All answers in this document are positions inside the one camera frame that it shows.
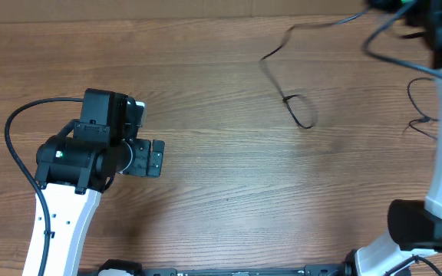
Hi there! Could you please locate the black USB-A cable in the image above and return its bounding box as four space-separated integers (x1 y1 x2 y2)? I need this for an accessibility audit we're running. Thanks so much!
259 7 371 130

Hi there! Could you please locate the thin black USB-C cable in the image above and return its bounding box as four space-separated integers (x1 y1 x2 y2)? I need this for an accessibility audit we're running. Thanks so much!
403 77 440 141

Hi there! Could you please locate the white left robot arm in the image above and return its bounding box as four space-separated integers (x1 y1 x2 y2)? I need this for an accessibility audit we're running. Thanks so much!
23 88 165 275

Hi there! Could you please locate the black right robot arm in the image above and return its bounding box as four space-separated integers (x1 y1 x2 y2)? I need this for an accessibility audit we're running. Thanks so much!
346 0 442 275

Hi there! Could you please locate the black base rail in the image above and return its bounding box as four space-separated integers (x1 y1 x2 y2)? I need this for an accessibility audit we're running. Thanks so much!
78 251 358 276

